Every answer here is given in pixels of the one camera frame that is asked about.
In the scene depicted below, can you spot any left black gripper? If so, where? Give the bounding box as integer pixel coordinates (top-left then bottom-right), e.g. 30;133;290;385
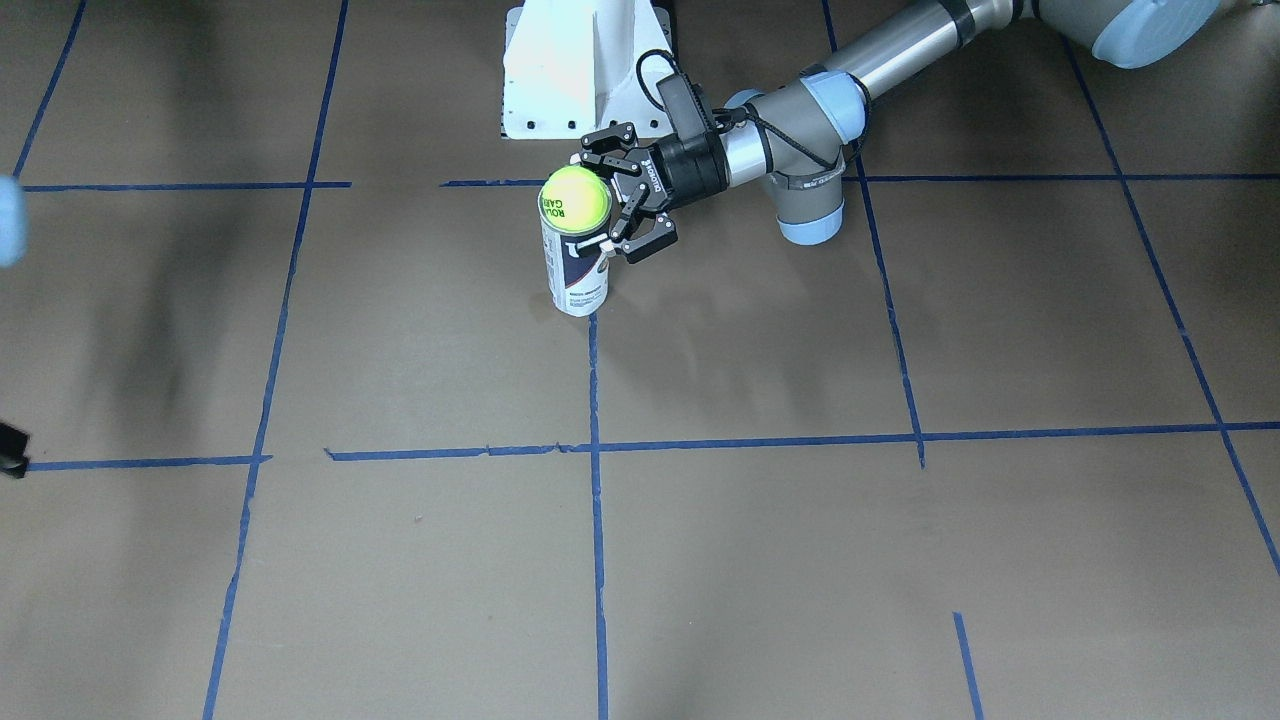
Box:
579;122;730;264

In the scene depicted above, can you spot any Roland Garros tennis ball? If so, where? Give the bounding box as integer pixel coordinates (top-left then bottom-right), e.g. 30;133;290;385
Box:
539;165;613;236

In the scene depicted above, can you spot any clear tennis ball can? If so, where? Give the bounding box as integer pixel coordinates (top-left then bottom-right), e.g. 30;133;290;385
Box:
540;199;609;316

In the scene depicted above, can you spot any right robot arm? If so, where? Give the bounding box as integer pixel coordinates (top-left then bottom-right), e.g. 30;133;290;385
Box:
0;176;28;268

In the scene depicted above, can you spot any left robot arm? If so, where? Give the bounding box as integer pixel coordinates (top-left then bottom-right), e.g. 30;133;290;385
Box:
561;1;1221;263

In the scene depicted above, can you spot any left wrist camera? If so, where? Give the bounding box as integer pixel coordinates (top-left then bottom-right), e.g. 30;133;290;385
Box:
657;72;717;143

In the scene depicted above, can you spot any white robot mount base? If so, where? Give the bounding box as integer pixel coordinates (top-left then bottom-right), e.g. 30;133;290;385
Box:
500;1;676;140

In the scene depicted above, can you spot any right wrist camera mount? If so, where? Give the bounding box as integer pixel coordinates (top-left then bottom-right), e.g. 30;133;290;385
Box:
0;421;29;479

